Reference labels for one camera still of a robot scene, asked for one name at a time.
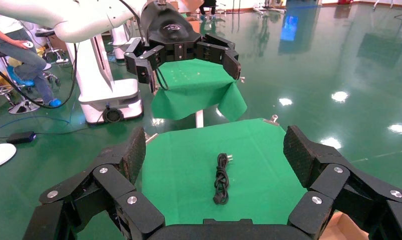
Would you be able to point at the white robot body column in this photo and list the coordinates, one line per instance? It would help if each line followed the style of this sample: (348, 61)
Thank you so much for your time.
(101, 92)

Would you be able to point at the black round stool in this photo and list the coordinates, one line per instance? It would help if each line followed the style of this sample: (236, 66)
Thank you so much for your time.
(45, 33)

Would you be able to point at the black power adapter brick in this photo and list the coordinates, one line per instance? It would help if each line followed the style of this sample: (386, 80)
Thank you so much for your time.
(20, 137)

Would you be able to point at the seated person in jeans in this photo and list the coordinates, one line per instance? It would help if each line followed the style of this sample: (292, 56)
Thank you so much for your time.
(25, 59)

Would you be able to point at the open brown cardboard box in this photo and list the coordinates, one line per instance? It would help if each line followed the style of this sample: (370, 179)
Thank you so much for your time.
(343, 228)

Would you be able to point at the white small table frame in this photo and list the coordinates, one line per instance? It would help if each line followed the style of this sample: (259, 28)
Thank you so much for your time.
(199, 119)

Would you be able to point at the large green tablecloth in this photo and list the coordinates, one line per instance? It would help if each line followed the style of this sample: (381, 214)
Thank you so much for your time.
(187, 172)

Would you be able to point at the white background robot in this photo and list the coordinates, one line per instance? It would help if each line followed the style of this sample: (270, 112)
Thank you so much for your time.
(121, 43)

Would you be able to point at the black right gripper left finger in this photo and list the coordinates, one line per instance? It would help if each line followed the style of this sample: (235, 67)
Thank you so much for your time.
(114, 182)

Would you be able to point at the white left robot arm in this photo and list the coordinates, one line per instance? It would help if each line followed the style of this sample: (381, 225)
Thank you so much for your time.
(71, 20)

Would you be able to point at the silver binder clip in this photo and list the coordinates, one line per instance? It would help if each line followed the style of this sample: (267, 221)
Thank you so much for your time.
(273, 120)
(242, 80)
(151, 137)

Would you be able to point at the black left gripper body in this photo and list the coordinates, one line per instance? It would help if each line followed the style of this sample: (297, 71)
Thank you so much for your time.
(167, 30)

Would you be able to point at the white handheld controller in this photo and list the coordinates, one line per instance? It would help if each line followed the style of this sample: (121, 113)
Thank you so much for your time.
(28, 44)

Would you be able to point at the chrome base swivel chair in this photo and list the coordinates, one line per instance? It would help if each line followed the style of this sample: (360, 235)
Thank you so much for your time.
(22, 107)

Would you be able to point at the far green cloth table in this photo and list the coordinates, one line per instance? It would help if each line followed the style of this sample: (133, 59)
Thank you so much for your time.
(194, 92)

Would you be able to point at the person in black clothes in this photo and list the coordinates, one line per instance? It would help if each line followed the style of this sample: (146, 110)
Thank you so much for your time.
(208, 5)

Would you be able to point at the brown cardboard carton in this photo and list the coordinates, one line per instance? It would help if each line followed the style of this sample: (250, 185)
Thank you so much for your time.
(194, 24)

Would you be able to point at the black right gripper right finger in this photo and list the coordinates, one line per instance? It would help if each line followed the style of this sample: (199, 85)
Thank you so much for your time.
(329, 179)

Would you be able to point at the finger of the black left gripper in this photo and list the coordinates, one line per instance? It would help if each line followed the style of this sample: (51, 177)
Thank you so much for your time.
(144, 63)
(220, 53)

